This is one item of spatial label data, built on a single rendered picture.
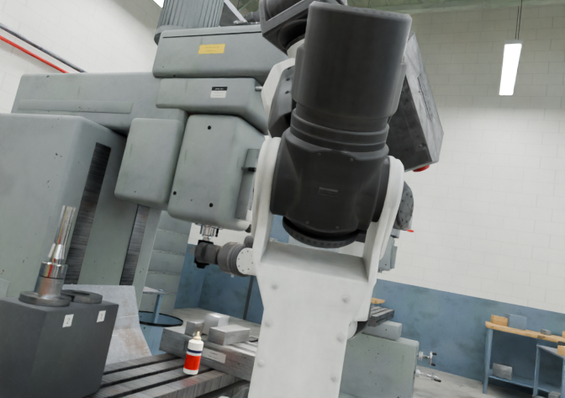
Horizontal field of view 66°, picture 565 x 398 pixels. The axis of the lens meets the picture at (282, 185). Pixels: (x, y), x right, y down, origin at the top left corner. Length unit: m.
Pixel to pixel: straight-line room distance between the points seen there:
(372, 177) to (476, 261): 7.13
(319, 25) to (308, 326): 0.34
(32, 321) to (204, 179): 0.57
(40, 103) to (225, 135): 0.79
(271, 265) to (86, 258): 1.03
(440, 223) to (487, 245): 0.76
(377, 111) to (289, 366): 0.31
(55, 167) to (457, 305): 6.79
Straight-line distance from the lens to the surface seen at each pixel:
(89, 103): 1.62
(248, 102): 1.23
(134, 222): 1.63
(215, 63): 1.33
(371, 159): 0.50
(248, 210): 1.25
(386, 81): 0.49
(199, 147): 1.29
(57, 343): 0.95
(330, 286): 0.55
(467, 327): 7.61
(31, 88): 1.89
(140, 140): 1.40
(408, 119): 0.69
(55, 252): 0.96
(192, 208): 1.25
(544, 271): 7.67
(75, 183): 1.44
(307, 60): 0.50
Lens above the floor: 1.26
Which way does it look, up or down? 9 degrees up
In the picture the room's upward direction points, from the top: 10 degrees clockwise
